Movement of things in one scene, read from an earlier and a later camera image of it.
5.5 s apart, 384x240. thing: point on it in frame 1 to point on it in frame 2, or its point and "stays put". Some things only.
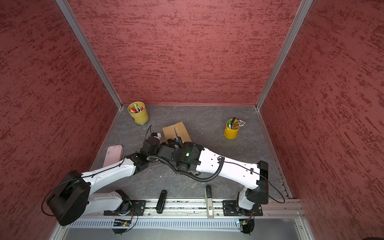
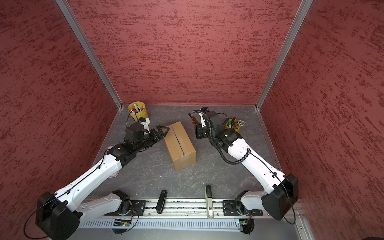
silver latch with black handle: (209, 205) stays put
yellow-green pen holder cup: (138, 111) stays put
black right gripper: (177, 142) to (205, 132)
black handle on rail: (162, 201) stays put
